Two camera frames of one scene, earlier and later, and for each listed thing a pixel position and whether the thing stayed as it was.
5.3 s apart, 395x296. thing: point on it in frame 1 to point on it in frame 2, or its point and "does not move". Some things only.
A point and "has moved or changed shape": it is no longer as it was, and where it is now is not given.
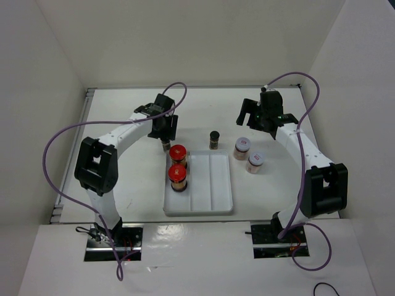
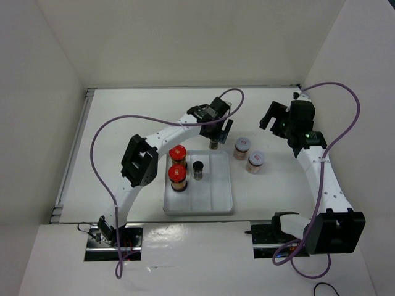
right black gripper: x=251 y=106 to x=274 y=108
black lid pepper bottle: x=166 y=144 has moved or changed shape
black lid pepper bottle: x=213 y=142 does not move
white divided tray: x=209 y=185 does not move
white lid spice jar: x=255 y=161 does not move
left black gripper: x=170 y=132 to x=220 y=135
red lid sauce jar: x=177 y=154 does not move
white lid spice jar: x=242 y=147 does not move
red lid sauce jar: x=177 y=174 does not move
